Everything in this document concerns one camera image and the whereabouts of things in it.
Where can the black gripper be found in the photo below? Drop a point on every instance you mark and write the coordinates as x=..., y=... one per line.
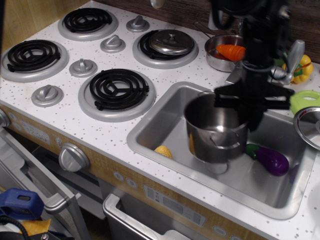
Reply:
x=252, y=91

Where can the stainless steel pot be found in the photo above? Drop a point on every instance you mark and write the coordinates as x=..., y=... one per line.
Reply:
x=215, y=134

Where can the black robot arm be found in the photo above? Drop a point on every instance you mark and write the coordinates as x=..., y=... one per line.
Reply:
x=266, y=33

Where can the grey sink basin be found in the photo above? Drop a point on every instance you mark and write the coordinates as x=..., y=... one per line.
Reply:
x=243, y=179

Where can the steel pot lid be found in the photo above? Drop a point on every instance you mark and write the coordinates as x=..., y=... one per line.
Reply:
x=171, y=42

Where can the green toy cutting board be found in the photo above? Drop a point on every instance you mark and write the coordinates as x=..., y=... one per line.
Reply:
x=304, y=99

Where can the purple toy eggplant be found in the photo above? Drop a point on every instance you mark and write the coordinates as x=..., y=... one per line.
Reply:
x=274, y=162

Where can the silver toy faucet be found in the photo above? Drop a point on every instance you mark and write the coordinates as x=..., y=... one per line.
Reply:
x=279, y=74

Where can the steel bowl at right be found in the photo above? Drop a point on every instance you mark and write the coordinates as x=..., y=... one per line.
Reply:
x=306, y=123

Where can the green toy vegetable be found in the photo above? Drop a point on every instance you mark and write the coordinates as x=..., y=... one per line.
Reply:
x=281, y=59

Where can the orange toy carrot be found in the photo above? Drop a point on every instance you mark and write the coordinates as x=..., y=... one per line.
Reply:
x=231, y=52

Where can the small steel saucepan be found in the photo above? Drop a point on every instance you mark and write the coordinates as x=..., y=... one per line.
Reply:
x=213, y=57

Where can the yellow toy bell pepper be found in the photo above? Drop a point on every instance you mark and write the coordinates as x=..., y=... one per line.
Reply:
x=303, y=71

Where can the yellow toy corn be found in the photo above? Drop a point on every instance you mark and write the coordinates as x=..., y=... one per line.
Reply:
x=163, y=150

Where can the black rear right burner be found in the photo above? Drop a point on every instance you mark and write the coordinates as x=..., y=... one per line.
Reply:
x=146, y=48

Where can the black burner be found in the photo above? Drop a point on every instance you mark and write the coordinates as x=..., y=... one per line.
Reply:
x=32, y=55
x=118, y=89
x=146, y=48
x=85, y=20

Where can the black front burner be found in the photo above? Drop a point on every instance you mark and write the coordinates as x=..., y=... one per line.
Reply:
x=118, y=89

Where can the hanging steel spoon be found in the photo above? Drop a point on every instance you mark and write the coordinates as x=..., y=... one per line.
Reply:
x=158, y=4

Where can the silver stove knob rear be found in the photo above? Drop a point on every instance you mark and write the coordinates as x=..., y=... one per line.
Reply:
x=137, y=25

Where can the silver stove knob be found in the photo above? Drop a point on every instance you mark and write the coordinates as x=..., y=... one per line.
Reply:
x=113, y=44
x=83, y=68
x=137, y=25
x=47, y=96

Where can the silver stove knob middle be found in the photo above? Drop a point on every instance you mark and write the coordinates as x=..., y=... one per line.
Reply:
x=113, y=44

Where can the silver stove knob centre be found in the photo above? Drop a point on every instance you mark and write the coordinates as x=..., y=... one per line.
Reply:
x=83, y=68

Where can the silver oven dial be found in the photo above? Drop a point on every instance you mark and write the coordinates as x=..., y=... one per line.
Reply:
x=72, y=158

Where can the black rear left burner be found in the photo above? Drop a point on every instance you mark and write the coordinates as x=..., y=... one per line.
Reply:
x=85, y=20

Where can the silver stove knob front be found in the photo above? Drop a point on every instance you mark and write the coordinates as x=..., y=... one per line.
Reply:
x=47, y=96

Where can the blue clamp tool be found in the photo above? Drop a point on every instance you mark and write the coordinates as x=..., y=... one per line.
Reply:
x=21, y=204

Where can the silver dial at left edge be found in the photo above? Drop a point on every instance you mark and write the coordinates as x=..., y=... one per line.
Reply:
x=4, y=119

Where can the silver dishwasher door handle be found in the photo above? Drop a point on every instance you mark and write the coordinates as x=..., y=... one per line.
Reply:
x=128, y=225

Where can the silver oven door handle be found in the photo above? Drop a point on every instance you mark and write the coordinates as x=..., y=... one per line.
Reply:
x=22, y=170

